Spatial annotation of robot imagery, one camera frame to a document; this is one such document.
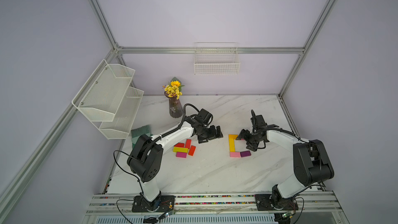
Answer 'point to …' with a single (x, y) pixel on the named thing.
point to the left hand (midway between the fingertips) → (216, 139)
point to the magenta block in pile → (181, 154)
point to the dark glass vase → (175, 107)
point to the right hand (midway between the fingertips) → (241, 143)
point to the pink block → (235, 154)
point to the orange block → (234, 136)
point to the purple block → (245, 153)
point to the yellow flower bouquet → (172, 91)
